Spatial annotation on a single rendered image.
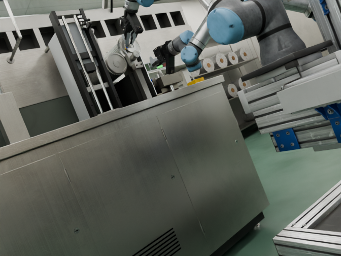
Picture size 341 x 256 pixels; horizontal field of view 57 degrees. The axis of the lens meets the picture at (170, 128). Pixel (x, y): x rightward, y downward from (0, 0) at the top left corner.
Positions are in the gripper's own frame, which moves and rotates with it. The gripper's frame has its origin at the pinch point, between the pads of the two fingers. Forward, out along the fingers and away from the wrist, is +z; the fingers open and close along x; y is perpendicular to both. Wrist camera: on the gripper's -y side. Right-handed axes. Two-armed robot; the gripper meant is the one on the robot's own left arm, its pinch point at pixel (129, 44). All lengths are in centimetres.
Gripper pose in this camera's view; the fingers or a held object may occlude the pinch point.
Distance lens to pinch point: 183.8
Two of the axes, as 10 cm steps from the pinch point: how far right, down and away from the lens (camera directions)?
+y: -6.5, -5.7, 5.0
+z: -1.9, 7.6, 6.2
